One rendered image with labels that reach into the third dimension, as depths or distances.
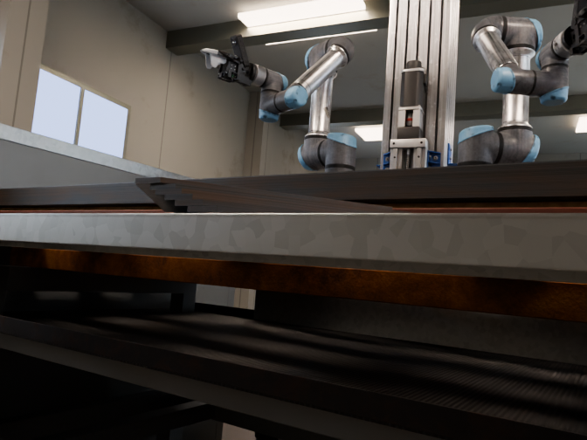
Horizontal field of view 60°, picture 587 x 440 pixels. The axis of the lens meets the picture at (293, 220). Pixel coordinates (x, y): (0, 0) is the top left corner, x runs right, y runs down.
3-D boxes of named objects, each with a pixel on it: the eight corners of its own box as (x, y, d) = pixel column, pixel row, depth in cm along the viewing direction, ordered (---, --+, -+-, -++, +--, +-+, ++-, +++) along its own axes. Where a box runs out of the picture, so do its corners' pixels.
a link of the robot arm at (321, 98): (318, 165, 199) (328, 32, 205) (293, 168, 210) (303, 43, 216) (340, 170, 206) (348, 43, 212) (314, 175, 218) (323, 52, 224)
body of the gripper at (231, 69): (226, 75, 178) (254, 85, 186) (230, 51, 178) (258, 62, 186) (215, 78, 184) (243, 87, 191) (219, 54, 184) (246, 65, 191)
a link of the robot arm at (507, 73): (467, 8, 183) (505, 67, 147) (497, 10, 183) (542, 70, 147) (458, 39, 191) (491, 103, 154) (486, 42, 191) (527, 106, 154)
